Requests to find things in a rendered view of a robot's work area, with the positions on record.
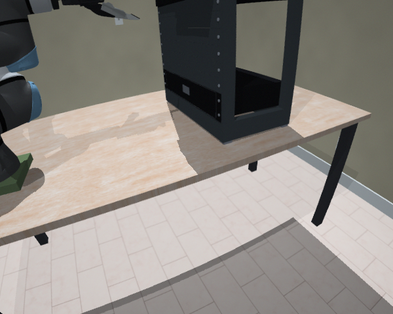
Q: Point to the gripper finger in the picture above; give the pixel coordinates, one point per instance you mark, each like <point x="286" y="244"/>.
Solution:
<point x="108" y="10"/>

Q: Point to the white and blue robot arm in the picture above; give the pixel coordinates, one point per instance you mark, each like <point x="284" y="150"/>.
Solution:
<point x="20" y="101"/>

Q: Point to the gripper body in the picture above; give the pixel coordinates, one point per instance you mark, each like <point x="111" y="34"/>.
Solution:
<point x="84" y="3"/>

